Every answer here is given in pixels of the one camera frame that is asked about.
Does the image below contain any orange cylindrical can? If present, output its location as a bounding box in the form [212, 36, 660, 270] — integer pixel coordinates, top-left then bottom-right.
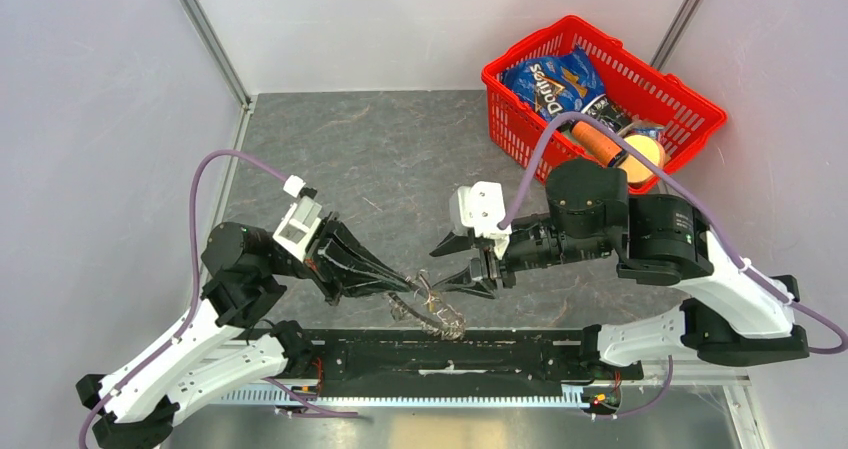
[570, 121, 627, 167]

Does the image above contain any blue Doritos chip bag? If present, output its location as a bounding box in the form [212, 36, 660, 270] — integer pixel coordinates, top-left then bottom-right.
[501, 47, 606, 121]

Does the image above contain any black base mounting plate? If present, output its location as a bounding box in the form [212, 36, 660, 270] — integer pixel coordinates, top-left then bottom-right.
[281, 329, 644, 398]

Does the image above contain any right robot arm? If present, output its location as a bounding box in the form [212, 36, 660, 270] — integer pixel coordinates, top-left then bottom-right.
[434, 159, 810, 378]

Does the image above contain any slotted cable duct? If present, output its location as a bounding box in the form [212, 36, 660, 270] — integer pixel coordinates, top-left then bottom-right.
[214, 383, 591, 410]

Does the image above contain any black snack packet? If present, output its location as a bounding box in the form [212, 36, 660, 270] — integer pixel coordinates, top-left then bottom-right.
[582, 94, 634, 134]

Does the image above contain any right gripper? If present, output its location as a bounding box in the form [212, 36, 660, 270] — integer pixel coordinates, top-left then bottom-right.
[429, 212, 613, 302]

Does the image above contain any red plastic basket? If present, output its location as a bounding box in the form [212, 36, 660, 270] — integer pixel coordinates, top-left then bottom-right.
[481, 15, 727, 173]

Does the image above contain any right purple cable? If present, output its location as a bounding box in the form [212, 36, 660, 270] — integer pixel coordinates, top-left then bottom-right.
[498, 111, 848, 356]

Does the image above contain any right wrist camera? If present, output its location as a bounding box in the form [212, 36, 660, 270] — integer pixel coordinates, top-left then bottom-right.
[449, 181, 511, 239]

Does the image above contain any round yellow sponge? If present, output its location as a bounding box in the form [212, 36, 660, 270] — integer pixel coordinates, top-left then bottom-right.
[618, 134, 667, 187]

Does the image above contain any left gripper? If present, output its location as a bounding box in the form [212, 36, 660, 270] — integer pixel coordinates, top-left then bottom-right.
[267, 209, 414, 305]

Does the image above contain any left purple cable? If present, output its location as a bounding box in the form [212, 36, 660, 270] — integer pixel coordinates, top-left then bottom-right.
[78, 149, 299, 449]

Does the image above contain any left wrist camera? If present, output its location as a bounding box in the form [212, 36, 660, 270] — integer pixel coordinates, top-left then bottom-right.
[272, 175, 322, 262]

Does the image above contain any purple cable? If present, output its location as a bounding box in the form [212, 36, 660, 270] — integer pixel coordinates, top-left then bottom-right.
[498, 111, 848, 356]
[78, 149, 299, 449]

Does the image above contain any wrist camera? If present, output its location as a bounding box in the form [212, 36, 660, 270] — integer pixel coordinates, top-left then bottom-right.
[449, 181, 511, 239]
[272, 175, 322, 262]

